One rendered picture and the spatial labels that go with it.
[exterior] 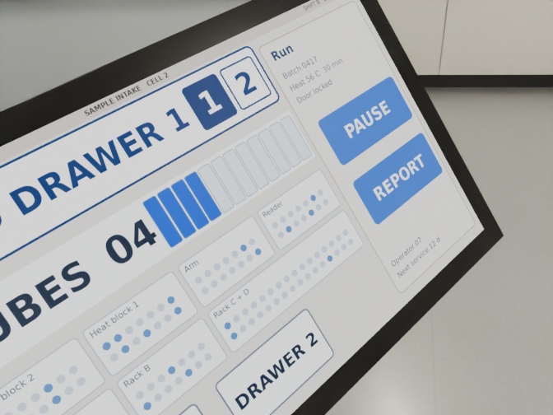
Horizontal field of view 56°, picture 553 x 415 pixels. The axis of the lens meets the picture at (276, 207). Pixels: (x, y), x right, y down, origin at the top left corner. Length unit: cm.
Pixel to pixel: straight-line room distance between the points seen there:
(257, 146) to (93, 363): 20
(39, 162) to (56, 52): 98
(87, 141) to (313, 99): 19
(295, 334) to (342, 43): 26
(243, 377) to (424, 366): 122
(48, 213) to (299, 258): 19
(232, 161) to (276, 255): 8
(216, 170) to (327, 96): 13
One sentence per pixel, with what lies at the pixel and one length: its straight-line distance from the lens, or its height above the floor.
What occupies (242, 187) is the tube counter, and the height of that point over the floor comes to 110.
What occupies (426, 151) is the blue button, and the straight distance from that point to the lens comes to 51.
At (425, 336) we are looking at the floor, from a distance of 164.
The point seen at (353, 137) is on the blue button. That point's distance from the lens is 46.
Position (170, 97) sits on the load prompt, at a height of 117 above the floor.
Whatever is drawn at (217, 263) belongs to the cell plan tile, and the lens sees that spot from 39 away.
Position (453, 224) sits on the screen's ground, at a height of 100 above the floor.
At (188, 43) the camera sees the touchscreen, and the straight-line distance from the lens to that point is 42.
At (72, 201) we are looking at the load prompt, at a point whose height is 114.
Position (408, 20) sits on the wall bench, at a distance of 250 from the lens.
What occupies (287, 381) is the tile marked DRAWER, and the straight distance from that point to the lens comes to 41.
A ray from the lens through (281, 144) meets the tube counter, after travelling 42.
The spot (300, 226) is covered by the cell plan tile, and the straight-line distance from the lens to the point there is 42.
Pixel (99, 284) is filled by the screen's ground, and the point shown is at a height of 110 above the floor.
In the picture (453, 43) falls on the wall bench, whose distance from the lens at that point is 256.
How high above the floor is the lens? 136
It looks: 42 degrees down
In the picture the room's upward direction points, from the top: 8 degrees counter-clockwise
